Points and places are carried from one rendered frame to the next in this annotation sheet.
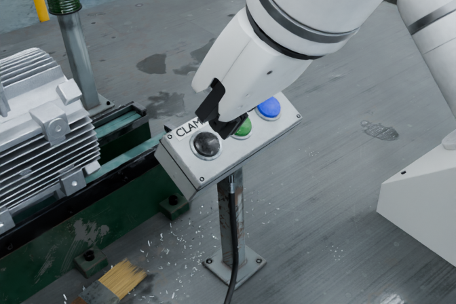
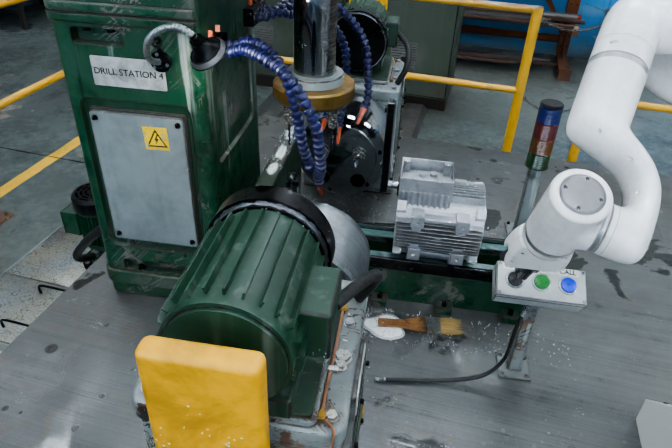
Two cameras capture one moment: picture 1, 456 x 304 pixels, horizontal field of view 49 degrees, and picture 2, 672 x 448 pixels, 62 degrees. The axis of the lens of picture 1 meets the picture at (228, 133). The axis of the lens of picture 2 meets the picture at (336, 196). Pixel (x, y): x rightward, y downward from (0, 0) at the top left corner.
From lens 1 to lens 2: 0.66 m
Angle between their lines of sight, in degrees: 41
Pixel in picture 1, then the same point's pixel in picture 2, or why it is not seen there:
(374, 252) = (603, 432)
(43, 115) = (460, 218)
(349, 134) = not seen: outside the picture
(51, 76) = (478, 203)
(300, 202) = (589, 374)
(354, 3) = (545, 243)
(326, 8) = (536, 239)
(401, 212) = (644, 427)
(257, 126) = (552, 290)
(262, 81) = (519, 255)
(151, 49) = not seen: hidden behind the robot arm
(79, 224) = (449, 284)
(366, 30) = not seen: outside the picture
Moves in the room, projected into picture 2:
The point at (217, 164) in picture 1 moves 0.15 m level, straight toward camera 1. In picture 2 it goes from (513, 291) to (465, 326)
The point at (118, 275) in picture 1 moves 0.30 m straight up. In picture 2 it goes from (450, 323) to (470, 221)
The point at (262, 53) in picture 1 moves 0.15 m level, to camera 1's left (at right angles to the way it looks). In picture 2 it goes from (519, 243) to (449, 202)
